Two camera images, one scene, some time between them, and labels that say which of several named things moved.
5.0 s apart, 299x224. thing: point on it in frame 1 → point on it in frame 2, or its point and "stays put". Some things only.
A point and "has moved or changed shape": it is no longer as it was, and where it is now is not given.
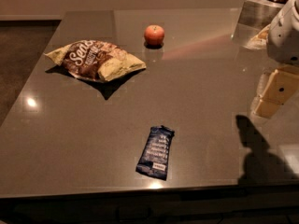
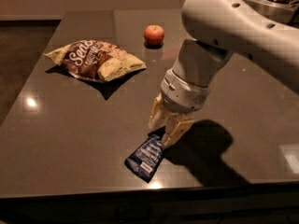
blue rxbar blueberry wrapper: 155,156 has moved or changed shape
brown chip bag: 95,60 stays put
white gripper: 284,37 → 183,94
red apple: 154,35 stays put
